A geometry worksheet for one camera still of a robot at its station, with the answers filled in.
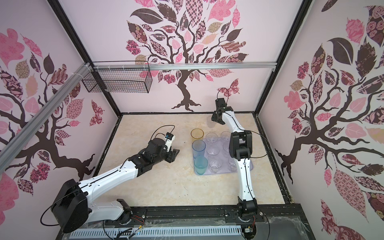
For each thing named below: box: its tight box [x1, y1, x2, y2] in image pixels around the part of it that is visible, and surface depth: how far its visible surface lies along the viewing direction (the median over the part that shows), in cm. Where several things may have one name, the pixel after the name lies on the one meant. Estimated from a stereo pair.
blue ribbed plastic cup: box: [192, 139, 206, 160], surface depth 89 cm
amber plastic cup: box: [190, 128, 205, 140], surface depth 94 cm
